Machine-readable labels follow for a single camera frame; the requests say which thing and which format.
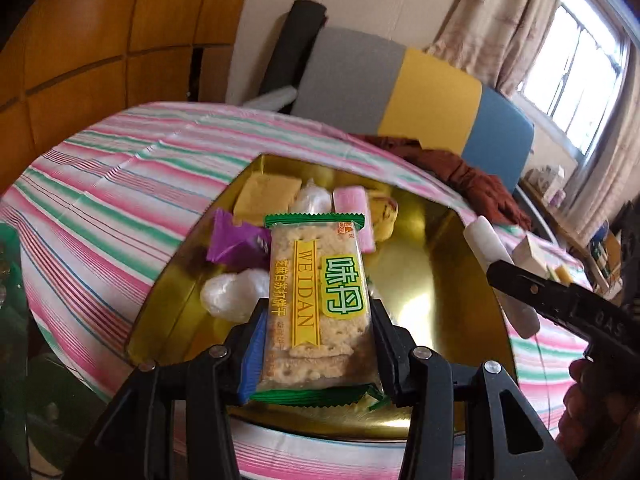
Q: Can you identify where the pink green striped tablecloth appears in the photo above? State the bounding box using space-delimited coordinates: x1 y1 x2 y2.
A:
0 101 640 480

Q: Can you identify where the beige curtain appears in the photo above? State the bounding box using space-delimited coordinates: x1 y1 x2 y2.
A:
430 0 568 96
565 55 640 241

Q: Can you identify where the wooden wardrobe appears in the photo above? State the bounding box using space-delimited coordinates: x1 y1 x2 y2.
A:
0 0 256 196

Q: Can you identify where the green translucent container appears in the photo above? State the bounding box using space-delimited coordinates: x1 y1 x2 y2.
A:
0 222 31 441

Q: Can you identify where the gold metal tray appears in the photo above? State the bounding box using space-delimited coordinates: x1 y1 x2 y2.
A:
125 152 516 441

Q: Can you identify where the white box with purple print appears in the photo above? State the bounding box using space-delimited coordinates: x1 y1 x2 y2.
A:
530 165 567 208

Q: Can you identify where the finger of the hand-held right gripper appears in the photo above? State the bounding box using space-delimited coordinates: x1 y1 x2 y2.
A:
486 259 593 333

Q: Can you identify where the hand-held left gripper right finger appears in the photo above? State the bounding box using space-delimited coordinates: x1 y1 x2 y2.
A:
370 300 576 480

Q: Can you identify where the small cream box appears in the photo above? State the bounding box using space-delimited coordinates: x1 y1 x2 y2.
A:
511 234 549 274

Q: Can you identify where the window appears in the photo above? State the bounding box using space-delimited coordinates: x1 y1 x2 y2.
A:
517 0 632 153

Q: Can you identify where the black rolled mat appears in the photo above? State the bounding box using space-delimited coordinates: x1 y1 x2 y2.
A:
257 0 328 111

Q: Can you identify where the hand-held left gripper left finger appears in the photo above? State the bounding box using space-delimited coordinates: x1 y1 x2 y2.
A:
75 300 268 480

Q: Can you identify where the purple snack packet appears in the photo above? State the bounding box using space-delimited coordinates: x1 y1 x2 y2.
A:
206 209 272 268

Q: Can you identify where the yellow spotted bread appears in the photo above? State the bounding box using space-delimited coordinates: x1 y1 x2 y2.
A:
367 191 400 242

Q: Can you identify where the clear plastic bag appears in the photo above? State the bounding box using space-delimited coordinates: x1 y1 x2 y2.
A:
201 269 273 320
290 180 334 214

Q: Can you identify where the maroon cloth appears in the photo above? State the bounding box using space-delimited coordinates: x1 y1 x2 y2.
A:
357 135 533 231

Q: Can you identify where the yellow sponge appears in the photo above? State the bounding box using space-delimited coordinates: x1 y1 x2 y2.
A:
234 172 302 223

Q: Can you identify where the grey yellow blue sofa backrest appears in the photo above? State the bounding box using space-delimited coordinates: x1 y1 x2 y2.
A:
292 27 535 193

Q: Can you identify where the green cracker packet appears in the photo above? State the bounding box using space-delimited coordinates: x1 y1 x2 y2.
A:
250 214 385 411

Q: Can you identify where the person's right hand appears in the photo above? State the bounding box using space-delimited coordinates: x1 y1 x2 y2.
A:
555 359 640 466

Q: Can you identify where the white stick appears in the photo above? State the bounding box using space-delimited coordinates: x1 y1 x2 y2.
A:
464 216 541 339

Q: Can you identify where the wooden side table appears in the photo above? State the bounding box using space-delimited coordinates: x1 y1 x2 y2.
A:
520 180 591 261

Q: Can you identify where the pink wrapped snack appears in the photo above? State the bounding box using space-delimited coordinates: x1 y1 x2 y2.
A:
333 186 376 253

